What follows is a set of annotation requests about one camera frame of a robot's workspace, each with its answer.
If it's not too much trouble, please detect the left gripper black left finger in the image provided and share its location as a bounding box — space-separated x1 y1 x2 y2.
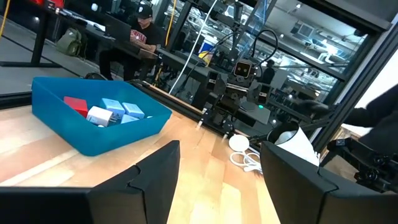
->
88 139 182 224

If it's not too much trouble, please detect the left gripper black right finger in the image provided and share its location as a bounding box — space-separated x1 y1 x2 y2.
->
260 141 398 224

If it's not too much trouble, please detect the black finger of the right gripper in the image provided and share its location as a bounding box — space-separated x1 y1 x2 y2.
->
259 83 272 105
207 70 220 94

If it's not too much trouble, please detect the light blue charger block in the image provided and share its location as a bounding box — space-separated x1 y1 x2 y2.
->
99 98 126 121
121 102 146 119
120 114 140 124

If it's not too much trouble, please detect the white charger block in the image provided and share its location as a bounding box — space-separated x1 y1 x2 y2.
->
86 106 114 128

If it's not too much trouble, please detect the red rectangular box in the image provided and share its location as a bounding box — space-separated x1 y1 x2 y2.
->
63 96 90 118

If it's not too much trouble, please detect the white cup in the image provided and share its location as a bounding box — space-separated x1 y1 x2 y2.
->
266 121 321 167

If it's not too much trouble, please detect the black stand device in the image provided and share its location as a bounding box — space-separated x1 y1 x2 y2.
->
320 136 398 194

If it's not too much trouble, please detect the person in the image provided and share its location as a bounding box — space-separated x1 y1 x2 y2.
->
98 4 163 82
294 83 398 156

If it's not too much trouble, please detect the blue plastic bin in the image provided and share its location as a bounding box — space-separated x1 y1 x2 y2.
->
30 76 173 157

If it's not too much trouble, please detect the black laptop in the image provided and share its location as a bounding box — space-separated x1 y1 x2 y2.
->
104 21 133 43

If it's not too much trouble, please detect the green backpack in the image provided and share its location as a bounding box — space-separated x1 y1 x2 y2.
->
55 27 83 57

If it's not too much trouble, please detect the red storage bin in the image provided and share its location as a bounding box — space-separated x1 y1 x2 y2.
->
30 0 65 9

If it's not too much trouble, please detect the black desk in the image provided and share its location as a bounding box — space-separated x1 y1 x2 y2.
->
0 0 159 68

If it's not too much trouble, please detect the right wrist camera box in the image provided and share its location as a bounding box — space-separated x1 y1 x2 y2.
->
233 58 253 79

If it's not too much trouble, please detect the white hanging cable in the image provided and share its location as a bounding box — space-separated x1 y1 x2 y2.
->
169 0 218 95

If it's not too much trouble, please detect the white charger puck with cable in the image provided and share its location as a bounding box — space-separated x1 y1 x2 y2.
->
228 134 264 174

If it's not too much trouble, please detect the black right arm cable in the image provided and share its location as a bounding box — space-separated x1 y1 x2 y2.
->
250 29 280 68

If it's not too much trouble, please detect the yellow hanging cable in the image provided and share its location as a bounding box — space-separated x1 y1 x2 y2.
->
164 0 178 47

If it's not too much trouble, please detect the black table frame post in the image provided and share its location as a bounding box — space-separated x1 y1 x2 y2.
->
310 29 398 153

